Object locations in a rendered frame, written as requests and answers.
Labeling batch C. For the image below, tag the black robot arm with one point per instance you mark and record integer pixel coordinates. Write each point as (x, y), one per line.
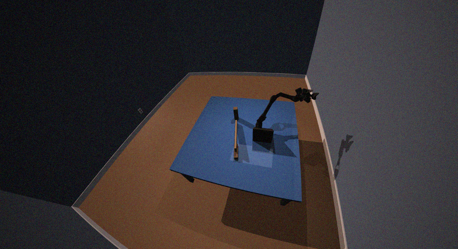
(296, 98)

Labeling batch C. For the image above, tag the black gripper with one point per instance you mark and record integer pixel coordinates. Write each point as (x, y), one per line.
(306, 92)

